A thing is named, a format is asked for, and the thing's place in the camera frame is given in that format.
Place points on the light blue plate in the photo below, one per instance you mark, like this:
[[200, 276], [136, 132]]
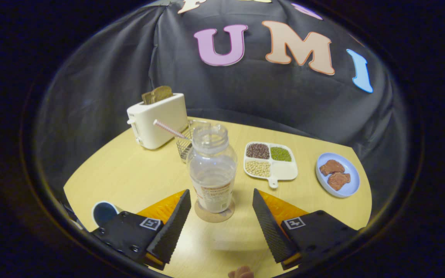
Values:
[[349, 185]]

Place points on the yellow soybeans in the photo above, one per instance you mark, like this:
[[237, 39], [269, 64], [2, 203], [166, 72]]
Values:
[[257, 168]]

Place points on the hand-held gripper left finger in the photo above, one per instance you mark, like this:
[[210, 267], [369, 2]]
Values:
[[171, 227]]

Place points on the light toasted bread slice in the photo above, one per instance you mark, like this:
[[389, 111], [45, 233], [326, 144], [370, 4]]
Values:
[[162, 93]]

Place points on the black backdrop cloth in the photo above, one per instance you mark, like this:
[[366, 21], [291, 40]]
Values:
[[269, 100]]

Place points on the green mung beans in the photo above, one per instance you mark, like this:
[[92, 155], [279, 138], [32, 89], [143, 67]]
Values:
[[281, 154]]

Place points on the light wooden table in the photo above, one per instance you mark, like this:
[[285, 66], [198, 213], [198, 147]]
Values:
[[137, 177]]

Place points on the white cup with blue inside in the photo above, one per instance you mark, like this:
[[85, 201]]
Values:
[[104, 213]]

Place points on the clear plastic juice bottle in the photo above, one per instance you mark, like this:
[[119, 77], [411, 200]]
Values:
[[211, 170]]

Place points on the dark toasted bread slice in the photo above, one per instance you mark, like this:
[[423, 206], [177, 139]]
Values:
[[147, 98]]

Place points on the white divided dish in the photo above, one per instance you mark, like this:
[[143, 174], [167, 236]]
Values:
[[284, 170]]

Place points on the brown meat piece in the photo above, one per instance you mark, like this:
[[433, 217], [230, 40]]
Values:
[[331, 167], [338, 180]]

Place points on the round cork coaster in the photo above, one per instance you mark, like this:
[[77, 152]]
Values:
[[204, 216]]

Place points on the red striped straw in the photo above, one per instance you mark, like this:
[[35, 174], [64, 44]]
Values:
[[168, 129]]

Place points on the white toaster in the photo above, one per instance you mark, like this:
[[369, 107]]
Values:
[[157, 123]]

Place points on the red beans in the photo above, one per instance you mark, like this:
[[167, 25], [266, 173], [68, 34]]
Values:
[[257, 151]]

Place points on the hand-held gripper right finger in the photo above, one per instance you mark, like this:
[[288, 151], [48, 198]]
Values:
[[270, 227]]

